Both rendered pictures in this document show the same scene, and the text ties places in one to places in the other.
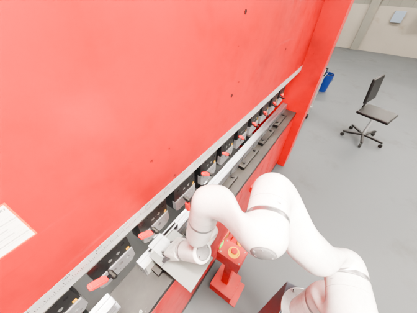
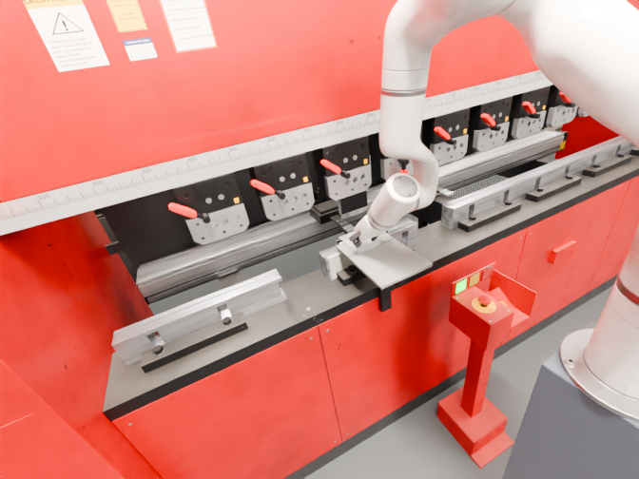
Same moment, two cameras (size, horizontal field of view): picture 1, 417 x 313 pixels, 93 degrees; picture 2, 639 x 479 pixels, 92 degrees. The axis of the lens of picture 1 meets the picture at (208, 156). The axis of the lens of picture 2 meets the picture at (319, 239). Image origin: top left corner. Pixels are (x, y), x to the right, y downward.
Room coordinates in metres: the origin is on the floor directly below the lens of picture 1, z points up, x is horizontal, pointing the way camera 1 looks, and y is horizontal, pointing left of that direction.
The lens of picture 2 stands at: (-0.34, -0.23, 1.56)
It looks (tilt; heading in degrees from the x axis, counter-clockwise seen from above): 31 degrees down; 37
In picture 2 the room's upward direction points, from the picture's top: 10 degrees counter-clockwise
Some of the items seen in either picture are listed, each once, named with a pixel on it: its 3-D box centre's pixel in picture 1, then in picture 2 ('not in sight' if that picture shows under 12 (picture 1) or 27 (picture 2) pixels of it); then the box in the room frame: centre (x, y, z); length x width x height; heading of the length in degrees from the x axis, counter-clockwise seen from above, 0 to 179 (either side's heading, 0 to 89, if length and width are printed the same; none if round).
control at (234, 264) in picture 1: (235, 247); (490, 304); (0.57, -0.21, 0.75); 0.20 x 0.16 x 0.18; 148
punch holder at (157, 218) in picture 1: (148, 217); (341, 166); (0.46, 0.24, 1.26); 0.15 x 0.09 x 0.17; 148
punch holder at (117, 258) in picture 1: (107, 256); (281, 184); (0.29, 0.35, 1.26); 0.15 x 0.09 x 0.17; 148
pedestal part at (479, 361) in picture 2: (229, 267); (477, 371); (0.57, -0.21, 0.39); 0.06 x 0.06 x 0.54; 58
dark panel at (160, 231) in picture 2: not in sight; (248, 183); (0.55, 0.79, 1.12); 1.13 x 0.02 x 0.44; 148
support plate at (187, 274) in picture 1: (181, 257); (380, 255); (0.40, 0.11, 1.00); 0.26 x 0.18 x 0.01; 58
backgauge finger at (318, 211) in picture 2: not in sight; (336, 216); (0.57, 0.36, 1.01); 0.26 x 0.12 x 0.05; 58
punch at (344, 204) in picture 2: not in sight; (352, 201); (0.48, 0.23, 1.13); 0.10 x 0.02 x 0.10; 148
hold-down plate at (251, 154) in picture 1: (249, 158); (553, 188); (1.30, -0.36, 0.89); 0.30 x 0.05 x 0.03; 148
